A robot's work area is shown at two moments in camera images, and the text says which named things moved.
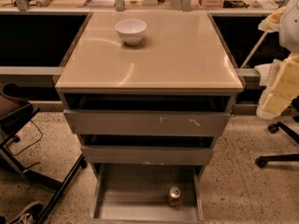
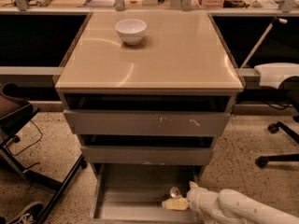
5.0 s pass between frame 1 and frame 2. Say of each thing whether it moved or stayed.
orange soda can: stayed
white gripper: moved
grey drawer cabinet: stayed
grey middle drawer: stayed
